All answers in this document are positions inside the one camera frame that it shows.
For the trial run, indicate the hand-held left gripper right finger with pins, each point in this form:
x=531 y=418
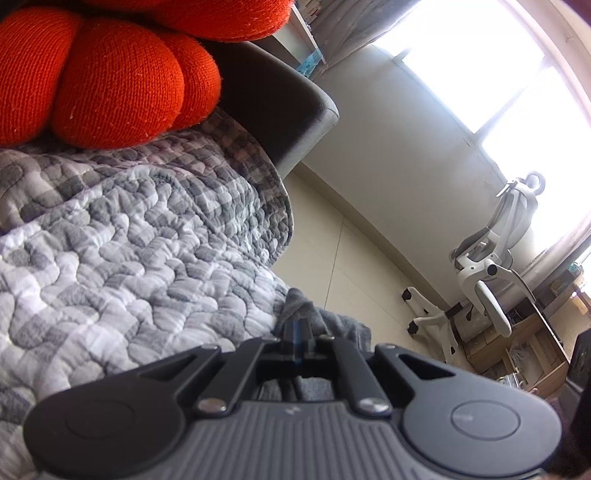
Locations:
x=307 y=345

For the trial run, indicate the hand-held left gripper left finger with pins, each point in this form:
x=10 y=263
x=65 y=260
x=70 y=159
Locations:
x=284 y=344

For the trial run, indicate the grey fleece towel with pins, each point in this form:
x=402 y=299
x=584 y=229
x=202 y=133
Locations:
x=341 y=323

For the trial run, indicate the wooden desk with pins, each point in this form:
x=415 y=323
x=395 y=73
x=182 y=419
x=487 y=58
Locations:
x=531 y=332

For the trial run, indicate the white office chair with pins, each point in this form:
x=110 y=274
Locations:
x=512 y=217

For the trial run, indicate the grey checked quilted blanket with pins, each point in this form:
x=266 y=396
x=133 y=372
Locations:
x=115 y=240

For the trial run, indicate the blue hanging bag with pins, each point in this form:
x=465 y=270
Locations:
x=310 y=61

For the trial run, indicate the window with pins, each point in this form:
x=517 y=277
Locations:
x=498 y=74

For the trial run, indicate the red knitted flower cushion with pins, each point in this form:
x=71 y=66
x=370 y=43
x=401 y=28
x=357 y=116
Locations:
x=115 y=83

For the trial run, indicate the white desk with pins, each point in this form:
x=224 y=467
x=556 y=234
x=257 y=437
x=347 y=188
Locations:
x=295 y=32

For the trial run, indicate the grey curtain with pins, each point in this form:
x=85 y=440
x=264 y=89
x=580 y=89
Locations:
x=351 y=27

